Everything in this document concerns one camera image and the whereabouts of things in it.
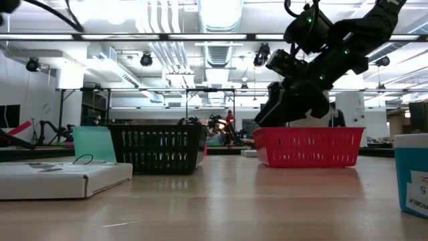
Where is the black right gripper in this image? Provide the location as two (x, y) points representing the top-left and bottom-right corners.
(253, 44), (368, 128)

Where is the small teal box white top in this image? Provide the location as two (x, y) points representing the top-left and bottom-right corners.
(393, 133), (428, 220)

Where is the metal tool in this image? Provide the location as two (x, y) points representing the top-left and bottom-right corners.
(72, 153), (95, 165)

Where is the large white product box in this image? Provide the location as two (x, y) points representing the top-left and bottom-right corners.
(0, 159), (134, 201)

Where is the person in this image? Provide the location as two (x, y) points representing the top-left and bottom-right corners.
(225, 109), (235, 135)
(329, 102), (347, 129)
(206, 123), (225, 147)

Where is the red slotted plastic basket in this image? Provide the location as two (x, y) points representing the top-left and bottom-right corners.
(251, 126), (365, 169)

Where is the black slotted plastic basket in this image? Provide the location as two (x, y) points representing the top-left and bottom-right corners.
(107, 123), (209, 175)

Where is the black overhead beam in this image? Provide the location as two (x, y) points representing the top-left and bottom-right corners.
(0, 32), (428, 42)

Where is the dark screen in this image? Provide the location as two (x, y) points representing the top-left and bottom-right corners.
(408, 100), (428, 133)

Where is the red bar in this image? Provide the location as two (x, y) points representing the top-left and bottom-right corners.
(5, 120), (33, 137)

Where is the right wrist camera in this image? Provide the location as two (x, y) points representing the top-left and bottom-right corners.
(265, 49), (308, 80)

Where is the black hanging camera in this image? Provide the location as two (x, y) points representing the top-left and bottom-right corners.
(374, 55), (391, 68)
(253, 42), (272, 68)
(25, 57), (41, 73)
(139, 52), (154, 68)

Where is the black station frame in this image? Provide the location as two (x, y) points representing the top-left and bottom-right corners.
(55, 87), (112, 135)
(185, 87), (237, 130)

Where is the silver ventilation duct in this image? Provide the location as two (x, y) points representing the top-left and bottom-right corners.
(196, 0), (245, 111)

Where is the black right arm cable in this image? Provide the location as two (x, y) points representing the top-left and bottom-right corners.
(283, 0), (322, 21)

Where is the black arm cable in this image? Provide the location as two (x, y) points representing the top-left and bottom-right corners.
(21, 0), (86, 33)
(283, 0), (322, 21)

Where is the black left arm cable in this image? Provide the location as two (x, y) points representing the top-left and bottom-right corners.
(21, 0), (86, 33)

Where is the black wall monitor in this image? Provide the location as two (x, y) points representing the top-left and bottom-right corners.
(0, 104), (21, 129)

